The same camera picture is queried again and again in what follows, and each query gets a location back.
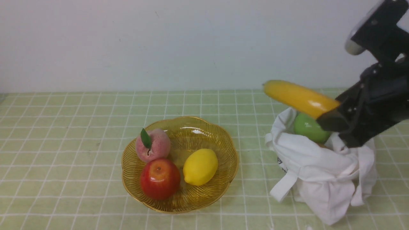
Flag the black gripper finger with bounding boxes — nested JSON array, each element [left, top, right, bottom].
[[316, 109, 350, 133]]

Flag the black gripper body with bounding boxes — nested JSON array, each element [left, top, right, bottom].
[[337, 63, 408, 148]]

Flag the yellow banana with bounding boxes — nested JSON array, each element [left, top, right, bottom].
[[263, 80, 341, 120]]

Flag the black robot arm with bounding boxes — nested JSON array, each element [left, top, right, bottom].
[[317, 0, 409, 148]]

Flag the white cloth bag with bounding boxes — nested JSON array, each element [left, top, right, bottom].
[[265, 108, 377, 225]]

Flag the amber glass fruit bowl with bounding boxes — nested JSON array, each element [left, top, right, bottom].
[[122, 116, 239, 214]]

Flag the green apple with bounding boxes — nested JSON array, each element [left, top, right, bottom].
[[293, 113, 331, 143]]

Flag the yellow lemon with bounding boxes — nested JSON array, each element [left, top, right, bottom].
[[183, 149, 219, 186]]

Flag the pink peach with leaf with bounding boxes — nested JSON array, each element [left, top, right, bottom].
[[135, 128, 171, 163]]

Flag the red apple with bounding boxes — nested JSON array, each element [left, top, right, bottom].
[[140, 158, 181, 200]]

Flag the green checkered tablecloth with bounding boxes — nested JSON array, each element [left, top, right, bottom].
[[0, 90, 408, 230]]

